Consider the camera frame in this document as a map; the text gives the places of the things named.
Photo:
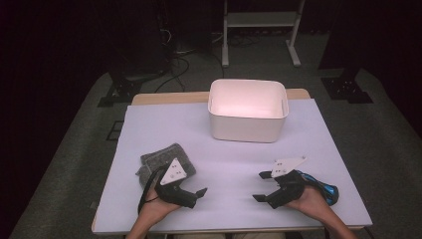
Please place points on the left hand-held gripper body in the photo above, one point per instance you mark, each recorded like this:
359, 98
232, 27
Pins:
172, 194

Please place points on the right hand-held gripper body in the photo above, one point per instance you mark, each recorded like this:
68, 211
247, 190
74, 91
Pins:
288, 187

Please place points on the grey felt pouch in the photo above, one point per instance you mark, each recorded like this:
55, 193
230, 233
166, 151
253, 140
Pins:
157, 159

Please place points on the blue cloth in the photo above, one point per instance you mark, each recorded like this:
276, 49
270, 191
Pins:
328, 192

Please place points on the white plastic bin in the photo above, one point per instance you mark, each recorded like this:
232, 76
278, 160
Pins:
247, 127

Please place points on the person's left hand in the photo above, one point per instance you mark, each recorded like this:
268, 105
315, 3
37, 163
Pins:
154, 207

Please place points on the person's right hand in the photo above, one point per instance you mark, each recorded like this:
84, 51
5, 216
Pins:
312, 202

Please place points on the white table mat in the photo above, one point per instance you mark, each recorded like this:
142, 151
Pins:
232, 186

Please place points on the wooden table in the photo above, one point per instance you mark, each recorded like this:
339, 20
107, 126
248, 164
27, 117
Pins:
166, 98

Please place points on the black stand base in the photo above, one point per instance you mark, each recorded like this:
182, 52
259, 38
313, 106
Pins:
124, 89
346, 89

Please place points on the white metal stand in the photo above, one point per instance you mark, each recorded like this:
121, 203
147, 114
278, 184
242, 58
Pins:
260, 19

